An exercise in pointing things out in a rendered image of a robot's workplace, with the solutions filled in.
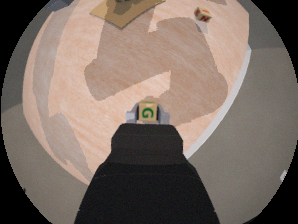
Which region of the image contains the tan square mat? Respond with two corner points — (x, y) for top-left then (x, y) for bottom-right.
(89, 0), (166, 29)

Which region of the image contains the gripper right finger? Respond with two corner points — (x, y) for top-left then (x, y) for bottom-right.
(156, 103), (170, 125)

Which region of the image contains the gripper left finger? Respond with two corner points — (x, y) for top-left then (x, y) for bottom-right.
(126, 103), (139, 124)

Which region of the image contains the tan wooden block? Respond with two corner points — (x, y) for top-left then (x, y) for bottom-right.
(194, 6), (212, 23)
(115, 0), (132, 5)
(139, 101), (158, 122)

